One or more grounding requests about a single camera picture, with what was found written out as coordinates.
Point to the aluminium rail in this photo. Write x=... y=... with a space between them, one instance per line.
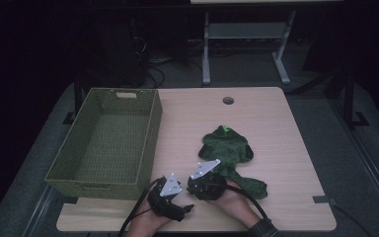
x=39 y=210
x=365 y=158

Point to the black metal stand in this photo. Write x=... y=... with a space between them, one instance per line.
x=349 y=98
x=77 y=98

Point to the grey tape strip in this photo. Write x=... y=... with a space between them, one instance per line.
x=322 y=199

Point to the person's right hand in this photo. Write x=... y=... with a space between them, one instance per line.
x=237 y=204

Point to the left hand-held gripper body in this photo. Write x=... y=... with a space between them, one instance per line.
x=164 y=200

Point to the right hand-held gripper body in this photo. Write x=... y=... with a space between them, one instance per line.
x=207 y=187

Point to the green woven basket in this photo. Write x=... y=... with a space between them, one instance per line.
x=112 y=144

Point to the green fleece garment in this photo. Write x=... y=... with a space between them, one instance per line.
x=227 y=148

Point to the white metal desk frame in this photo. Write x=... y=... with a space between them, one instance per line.
x=246 y=30

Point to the person's left hand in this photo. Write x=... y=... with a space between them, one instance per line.
x=144 y=223

